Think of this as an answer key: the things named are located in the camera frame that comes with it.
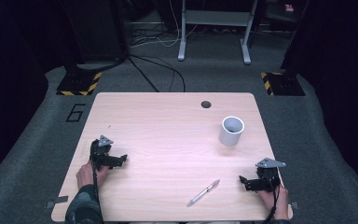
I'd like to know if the black cabinet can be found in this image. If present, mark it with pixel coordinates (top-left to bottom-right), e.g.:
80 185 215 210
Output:
60 0 131 64

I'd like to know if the white cup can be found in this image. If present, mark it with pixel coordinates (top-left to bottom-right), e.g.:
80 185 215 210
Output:
218 115 246 147

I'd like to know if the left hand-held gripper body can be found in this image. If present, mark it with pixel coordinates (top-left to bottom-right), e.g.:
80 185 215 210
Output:
89 134 119 171

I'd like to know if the black tape floor marking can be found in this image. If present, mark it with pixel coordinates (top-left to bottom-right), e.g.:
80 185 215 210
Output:
65 103 87 123

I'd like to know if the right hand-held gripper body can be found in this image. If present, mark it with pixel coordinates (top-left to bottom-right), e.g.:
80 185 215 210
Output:
254 157 287 192

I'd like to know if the person's right hand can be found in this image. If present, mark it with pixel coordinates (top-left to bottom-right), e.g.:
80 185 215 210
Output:
256 183 290 220

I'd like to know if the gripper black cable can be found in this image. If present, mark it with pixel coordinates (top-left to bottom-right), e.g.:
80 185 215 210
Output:
260 181 282 224
91 161 105 224

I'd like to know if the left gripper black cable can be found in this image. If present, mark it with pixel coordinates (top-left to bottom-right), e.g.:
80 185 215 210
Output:
91 161 105 224

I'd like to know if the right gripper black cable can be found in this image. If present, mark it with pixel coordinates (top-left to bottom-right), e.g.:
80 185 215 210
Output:
260 181 282 224

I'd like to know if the black yellow striped base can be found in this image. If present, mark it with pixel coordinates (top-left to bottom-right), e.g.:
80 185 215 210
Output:
259 71 307 97
56 71 103 97

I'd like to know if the silver pen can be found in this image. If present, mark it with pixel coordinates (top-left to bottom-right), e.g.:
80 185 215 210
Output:
186 178 221 208

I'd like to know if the white metal stand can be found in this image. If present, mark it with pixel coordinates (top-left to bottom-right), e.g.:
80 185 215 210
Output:
177 0 259 65

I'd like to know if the person's left hand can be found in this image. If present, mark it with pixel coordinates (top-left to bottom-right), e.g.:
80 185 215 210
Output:
76 161 110 191

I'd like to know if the black floor cable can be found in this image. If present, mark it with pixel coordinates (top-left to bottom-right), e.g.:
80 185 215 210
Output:
127 54 186 93

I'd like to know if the white floor cable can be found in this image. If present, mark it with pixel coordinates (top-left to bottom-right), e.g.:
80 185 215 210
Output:
130 0 200 49

